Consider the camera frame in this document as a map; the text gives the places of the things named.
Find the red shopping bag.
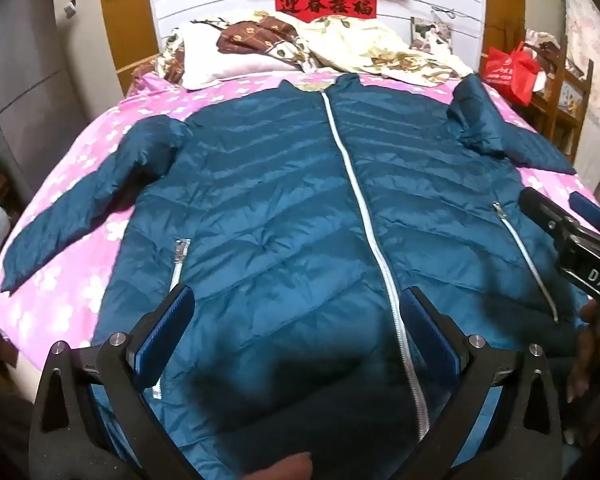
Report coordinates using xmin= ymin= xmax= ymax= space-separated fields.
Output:
xmin=481 ymin=41 xmax=542 ymax=107

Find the cream floral quilt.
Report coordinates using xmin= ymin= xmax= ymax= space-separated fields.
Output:
xmin=260 ymin=10 xmax=475 ymax=86

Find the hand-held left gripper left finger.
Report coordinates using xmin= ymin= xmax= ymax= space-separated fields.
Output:
xmin=29 ymin=284 xmax=201 ymax=480

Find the white pillow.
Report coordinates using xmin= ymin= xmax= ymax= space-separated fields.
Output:
xmin=180 ymin=22 xmax=301 ymax=92

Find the pink floral bedsheet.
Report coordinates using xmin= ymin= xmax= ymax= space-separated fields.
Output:
xmin=0 ymin=67 xmax=600 ymax=361

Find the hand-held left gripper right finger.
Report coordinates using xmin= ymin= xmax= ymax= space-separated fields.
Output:
xmin=400 ymin=286 xmax=563 ymax=480

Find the grey refrigerator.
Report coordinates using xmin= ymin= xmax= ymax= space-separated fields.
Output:
xmin=0 ymin=0 xmax=126 ymax=211

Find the brown floral pillow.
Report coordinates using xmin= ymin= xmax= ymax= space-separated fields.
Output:
xmin=217 ymin=15 xmax=312 ymax=62

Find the person's left hand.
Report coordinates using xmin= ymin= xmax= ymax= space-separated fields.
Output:
xmin=239 ymin=452 xmax=314 ymax=480

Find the wall poster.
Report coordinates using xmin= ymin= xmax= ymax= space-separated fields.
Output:
xmin=410 ymin=16 xmax=454 ymax=54

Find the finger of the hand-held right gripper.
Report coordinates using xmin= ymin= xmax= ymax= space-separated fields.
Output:
xmin=518 ymin=186 xmax=583 ymax=242
xmin=568 ymin=191 xmax=600 ymax=237

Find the teal puffer jacket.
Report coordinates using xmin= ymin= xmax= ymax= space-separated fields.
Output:
xmin=0 ymin=72 xmax=578 ymax=480

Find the person's right hand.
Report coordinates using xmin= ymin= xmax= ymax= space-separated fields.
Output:
xmin=566 ymin=299 xmax=600 ymax=406

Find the wooden shelf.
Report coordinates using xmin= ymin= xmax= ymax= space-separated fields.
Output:
xmin=525 ymin=30 xmax=600 ymax=161

